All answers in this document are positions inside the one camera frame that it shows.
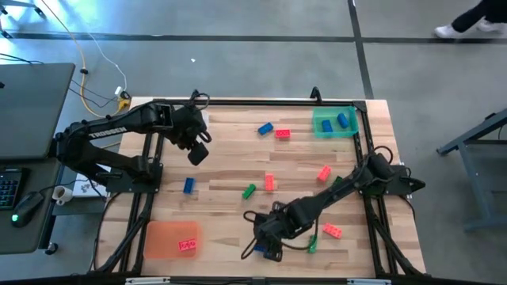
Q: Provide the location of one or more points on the black frame clamp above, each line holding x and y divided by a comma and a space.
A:
195, 95
315, 94

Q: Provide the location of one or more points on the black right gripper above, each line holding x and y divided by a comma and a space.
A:
269, 233

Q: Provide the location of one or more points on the person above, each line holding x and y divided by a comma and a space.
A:
471, 17

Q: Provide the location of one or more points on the black stand legs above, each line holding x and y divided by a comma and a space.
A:
39, 12

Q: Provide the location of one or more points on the green toy brick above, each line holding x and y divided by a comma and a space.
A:
313, 244
336, 180
249, 191

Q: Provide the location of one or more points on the grey metal cart frame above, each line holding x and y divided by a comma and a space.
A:
471, 132

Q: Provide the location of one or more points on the white printed paper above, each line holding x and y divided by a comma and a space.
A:
85, 190

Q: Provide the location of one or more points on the white mug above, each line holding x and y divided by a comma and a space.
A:
62, 194

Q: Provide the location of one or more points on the teal plastic bin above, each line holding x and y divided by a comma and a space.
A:
334, 132

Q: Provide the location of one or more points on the black aluminium table frame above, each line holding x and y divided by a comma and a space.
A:
257, 102

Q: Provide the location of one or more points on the grey laptop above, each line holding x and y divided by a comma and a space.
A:
35, 111

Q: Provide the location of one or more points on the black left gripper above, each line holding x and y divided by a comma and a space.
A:
190, 126

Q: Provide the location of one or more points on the silver metal bracket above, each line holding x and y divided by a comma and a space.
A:
147, 281
368, 282

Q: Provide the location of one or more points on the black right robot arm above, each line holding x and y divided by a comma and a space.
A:
328, 194

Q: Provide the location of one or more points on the black computer mouse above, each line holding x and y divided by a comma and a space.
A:
25, 207

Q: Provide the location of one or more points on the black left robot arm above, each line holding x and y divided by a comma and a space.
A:
107, 132

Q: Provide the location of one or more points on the dark grey desk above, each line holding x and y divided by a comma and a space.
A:
24, 241

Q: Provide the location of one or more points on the orange plastic bin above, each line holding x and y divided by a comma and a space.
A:
166, 237

